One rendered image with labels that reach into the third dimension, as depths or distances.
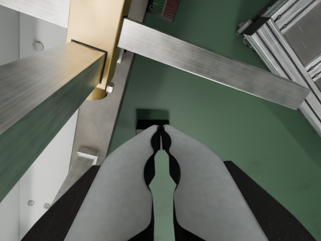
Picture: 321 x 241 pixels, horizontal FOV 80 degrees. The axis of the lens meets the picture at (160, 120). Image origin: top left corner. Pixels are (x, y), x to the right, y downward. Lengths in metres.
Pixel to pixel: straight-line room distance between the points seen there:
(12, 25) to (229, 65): 0.41
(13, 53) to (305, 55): 1.03
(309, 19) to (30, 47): 0.97
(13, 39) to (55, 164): 0.35
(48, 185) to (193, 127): 0.86
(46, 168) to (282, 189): 1.68
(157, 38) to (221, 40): 0.90
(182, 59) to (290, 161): 1.53
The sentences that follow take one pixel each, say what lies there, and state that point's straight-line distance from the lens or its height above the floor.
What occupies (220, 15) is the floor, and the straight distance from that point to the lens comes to 1.10.
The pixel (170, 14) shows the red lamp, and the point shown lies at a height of 0.70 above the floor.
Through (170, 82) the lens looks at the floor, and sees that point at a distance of 1.12.
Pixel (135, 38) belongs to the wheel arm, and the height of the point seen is 0.83.
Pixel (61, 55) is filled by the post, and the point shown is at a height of 0.90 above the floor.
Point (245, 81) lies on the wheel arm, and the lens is 0.26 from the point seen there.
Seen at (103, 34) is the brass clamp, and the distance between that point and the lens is 0.22.
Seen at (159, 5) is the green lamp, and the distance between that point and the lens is 0.36.
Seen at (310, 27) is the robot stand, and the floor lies 0.21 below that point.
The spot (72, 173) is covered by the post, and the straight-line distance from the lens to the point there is 0.43.
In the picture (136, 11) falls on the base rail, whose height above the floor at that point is 0.70.
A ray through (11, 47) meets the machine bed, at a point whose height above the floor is 0.64.
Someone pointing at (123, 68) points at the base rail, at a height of 0.70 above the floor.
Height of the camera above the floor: 1.06
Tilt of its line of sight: 61 degrees down
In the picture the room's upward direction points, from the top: 178 degrees clockwise
